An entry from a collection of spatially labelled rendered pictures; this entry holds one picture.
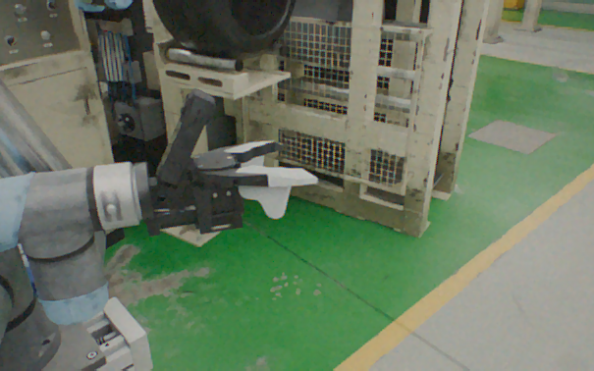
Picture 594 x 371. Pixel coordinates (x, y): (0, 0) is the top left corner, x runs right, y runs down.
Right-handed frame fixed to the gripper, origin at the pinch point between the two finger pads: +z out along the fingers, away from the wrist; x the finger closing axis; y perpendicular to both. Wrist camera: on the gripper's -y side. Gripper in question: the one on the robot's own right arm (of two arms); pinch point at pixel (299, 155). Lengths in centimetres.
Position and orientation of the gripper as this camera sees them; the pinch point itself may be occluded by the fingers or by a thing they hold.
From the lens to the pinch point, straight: 60.2
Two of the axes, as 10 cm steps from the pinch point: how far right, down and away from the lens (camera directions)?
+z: 9.6, -1.4, 2.5
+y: 0.4, 9.4, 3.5
